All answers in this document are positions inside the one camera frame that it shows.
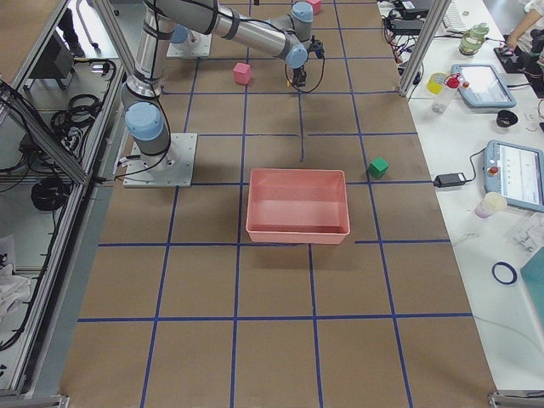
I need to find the teach pendant far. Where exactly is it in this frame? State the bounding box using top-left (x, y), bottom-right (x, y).
top-left (450, 64), bottom-right (517, 110)

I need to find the black power adapter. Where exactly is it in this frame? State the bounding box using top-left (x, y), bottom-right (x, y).
top-left (433, 173), bottom-right (468, 188)

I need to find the green water bottle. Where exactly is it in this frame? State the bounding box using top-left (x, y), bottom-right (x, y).
top-left (458, 22), bottom-right (490, 56)

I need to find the pink cube near left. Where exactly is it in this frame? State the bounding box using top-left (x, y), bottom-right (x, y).
top-left (307, 0), bottom-right (322, 15)

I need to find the pink cube centre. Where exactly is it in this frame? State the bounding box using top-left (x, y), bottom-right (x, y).
top-left (232, 62), bottom-right (252, 85)

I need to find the green cube near bin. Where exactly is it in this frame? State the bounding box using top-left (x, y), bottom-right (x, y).
top-left (367, 156), bottom-right (389, 179)

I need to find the pink cube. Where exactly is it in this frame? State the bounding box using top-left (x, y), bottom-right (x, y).
top-left (307, 0), bottom-right (322, 15)
top-left (232, 62), bottom-right (252, 85)

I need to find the blue tape roll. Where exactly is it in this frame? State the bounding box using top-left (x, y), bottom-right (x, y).
top-left (491, 261), bottom-right (518, 286)

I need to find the black bowl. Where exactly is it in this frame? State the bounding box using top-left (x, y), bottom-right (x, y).
top-left (496, 110), bottom-right (519, 128)

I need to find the teach pendant near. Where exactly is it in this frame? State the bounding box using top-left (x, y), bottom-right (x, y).
top-left (483, 140), bottom-right (543, 213)

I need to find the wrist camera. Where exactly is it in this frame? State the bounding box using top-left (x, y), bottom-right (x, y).
top-left (308, 37), bottom-right (325, 60)

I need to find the teach pendant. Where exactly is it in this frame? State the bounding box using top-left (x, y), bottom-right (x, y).
top-left (450, 64), bottom-right (517, 110)
top-left (483, 140), bottom-right (543, 213)

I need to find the aluminium frame post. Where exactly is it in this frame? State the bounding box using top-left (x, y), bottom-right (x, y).
top-left (398, 0), bottom-right (451, 96)

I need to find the white cup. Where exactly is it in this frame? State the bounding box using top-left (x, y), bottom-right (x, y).
top-left (474, 192), bottom-right (507, 218)

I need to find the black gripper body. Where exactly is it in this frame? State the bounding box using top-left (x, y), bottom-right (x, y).
top-left (292, 65), bottom-right (307, 79)

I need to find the pink plastic bin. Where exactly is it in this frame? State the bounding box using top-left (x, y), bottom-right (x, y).
top-left (246, 168), bottom-right (350, 245)

